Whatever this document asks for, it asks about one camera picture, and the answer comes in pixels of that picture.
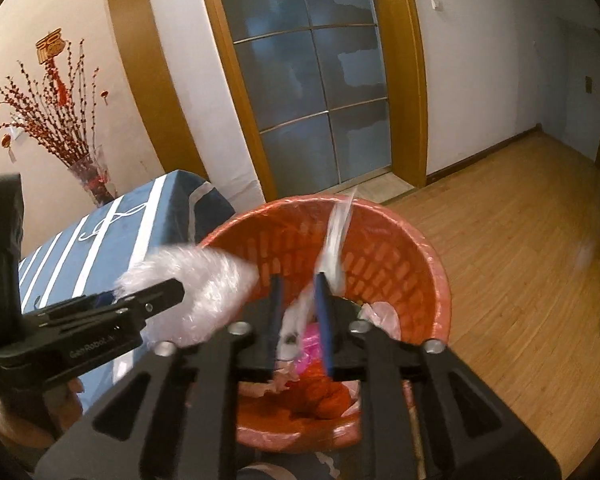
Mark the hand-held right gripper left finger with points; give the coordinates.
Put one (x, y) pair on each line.
(276, 320)

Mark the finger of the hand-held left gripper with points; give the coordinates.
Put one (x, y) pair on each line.
(70, 310)
(155, 297)

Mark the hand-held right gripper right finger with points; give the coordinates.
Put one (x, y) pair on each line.
(325, 325)

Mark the pink plastic bag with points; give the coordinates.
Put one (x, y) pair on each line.
(311, 345)

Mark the white crinkled plastic bag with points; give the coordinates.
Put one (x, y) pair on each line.
(205, 290)

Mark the orange plastic bag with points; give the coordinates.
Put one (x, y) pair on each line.
(320, 395)

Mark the thin translucent plastic bag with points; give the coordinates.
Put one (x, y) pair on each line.
(336, 245)

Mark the orange plastic basket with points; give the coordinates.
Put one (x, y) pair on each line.
(395, 260)

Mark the person's left hand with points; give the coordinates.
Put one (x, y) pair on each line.
(67, 402)

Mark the glass vase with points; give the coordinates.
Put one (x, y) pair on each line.
(92, 180)

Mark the red berry branches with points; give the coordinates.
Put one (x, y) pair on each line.
(55, 110)

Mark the wooden doorway trim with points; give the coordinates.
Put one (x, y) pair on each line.
(140, 60)

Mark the glass sliding door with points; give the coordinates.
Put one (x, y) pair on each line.
(305, 75)

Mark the white wall socket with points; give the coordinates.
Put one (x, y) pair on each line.
(15, 133)

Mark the red gold wall ornament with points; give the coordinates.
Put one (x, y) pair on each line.
(50, 50)

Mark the wooden door frame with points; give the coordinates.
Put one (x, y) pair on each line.
(405, 85)

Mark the dark wall plate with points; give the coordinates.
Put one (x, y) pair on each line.
(588, 85)

